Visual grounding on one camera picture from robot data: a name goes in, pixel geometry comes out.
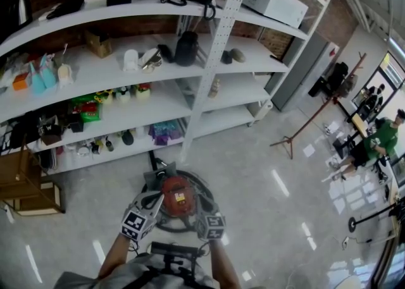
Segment black chest rig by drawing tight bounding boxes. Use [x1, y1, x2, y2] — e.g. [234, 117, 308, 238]
[139, 242, 207, 289]

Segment stack of plates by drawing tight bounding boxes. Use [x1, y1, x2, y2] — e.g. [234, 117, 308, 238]
[39, 148, 58, 170]

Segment grey refrigerator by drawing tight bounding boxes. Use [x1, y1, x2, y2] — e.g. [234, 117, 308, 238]
[265, 33, 339, 111]

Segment white metal shelving unit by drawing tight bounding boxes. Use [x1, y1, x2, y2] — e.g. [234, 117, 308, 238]
[0, 0, 335, 175]

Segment red handheld device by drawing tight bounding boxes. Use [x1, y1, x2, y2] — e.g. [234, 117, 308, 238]
[160, 176, 199, 218]

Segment person's grey shirt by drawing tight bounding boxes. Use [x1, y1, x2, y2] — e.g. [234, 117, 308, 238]
[53, 251, 222, 289]

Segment white plastic container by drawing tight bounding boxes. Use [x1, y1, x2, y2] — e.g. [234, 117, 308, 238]
[122, 49, 140, 72]

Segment wooden step rack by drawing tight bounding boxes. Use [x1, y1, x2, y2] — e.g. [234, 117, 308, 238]
[0, 142, 66, 218]

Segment black and white card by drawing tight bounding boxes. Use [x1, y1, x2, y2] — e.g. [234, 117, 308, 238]
[0, 131, 12, 156]

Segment black pole stand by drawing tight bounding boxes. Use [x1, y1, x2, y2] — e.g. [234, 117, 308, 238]
[347, 205, 396, 233]

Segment person's left forearm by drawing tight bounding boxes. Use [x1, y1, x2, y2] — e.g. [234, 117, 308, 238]
[97, 233, 134, 281]

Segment potted red flowers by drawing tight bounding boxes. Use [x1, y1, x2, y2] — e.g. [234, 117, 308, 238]
[134, 82, 153, 101]

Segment khaki hat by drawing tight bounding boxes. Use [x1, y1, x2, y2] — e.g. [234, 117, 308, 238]
[230, 48, 247, 64]

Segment brown bag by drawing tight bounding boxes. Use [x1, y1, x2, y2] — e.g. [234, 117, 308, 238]
[40, 125, 63, 146]

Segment orange box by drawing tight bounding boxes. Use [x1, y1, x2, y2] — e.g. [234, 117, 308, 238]
[12, 71, 31, 92]

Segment cardboard box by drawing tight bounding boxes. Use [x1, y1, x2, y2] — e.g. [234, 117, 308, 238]
[84, 30, 113, 59]

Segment person's right forearm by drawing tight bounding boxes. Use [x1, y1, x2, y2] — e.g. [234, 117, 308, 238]
[208, 238, 237, 289]

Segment green packet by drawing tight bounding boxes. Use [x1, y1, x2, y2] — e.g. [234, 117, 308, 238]
[71, 94, 102, 124]

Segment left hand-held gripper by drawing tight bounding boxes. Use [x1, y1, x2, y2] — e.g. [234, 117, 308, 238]
[121, 190, 165, 242]

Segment black cap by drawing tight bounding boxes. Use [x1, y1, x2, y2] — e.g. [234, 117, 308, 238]
[121, 129, 135, 146]

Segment steel kettle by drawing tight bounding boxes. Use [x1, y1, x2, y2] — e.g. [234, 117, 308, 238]
[17, 0, 33, 26]

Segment wooden desk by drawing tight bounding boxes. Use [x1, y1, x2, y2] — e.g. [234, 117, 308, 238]
[351, 113, 370, 138]

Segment potted sunflowers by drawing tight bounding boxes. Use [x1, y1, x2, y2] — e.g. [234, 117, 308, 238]
[94, 89, 114, 105]

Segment cream pouch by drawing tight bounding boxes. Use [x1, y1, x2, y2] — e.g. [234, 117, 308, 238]
[56, 63, 74, 89]

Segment white appliance box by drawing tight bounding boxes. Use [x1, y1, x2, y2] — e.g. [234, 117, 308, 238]
[242, 0, 309, 28]

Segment small black box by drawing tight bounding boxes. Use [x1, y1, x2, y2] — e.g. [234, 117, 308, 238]
[68, 113, 85, 133]

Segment potted white flowers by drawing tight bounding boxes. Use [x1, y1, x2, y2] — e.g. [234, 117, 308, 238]
[114, 86, 132, 104]

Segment wooden coat stand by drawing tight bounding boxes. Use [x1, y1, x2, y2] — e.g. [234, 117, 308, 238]
[270, 52, 367, 159]

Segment yellow drink bottle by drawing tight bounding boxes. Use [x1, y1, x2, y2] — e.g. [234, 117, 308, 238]
[208, 78, 221, 99]

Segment black jar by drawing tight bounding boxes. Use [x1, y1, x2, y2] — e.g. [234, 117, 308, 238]
[175, 30, 200, 67]

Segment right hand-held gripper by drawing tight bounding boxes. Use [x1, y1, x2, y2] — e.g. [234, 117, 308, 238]
[196, 196, 227, 240]

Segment turquoise bottle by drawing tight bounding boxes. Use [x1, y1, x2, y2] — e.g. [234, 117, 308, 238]
[39, 53, 58, 89]
[30, 61, 47, 95]

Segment purple packets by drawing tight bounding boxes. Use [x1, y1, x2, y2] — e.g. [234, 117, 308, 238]
[148, 121, 184, 146]

